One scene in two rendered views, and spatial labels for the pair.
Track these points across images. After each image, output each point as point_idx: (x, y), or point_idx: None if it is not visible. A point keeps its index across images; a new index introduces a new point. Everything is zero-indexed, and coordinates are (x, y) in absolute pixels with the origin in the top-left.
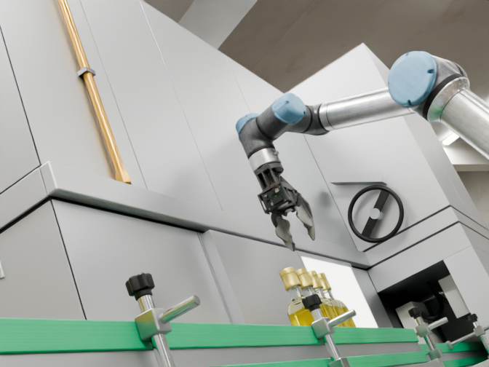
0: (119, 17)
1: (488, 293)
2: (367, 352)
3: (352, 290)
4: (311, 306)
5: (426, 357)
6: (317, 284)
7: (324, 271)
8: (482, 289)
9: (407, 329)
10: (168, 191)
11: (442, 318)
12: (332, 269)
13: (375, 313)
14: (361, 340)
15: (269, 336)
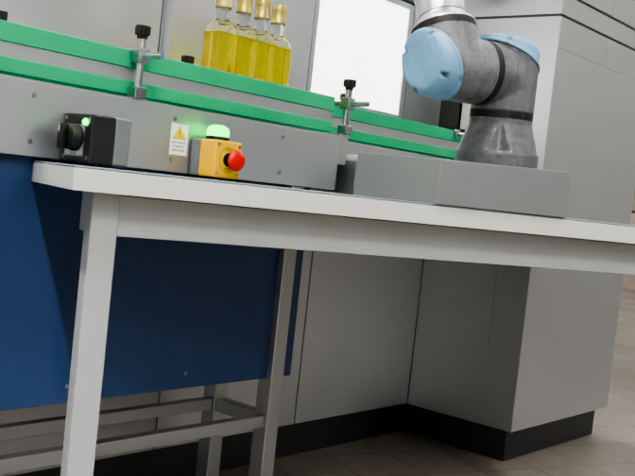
0: None
1: (542, 104)
2: (214, 94)
3: (390, 34)
4: (138, 34)
5: (330, 128)
6: (263, 14)
7: (354, 3)
8: (540, 97)
9: (319, 94)
10: None
11: (365, 101)
12: (371, 3)
13: None
14: (212, 82)
15: (53, 42)
